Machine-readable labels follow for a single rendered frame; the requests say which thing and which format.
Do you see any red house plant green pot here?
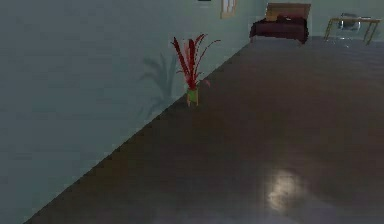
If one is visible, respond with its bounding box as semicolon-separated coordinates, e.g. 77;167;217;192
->
170;33;222;108

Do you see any bed with dark red cover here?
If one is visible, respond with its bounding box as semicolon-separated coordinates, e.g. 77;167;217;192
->
249;2;312;45

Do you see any grey chair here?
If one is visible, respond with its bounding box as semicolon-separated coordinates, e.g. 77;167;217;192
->
337;12;372;33

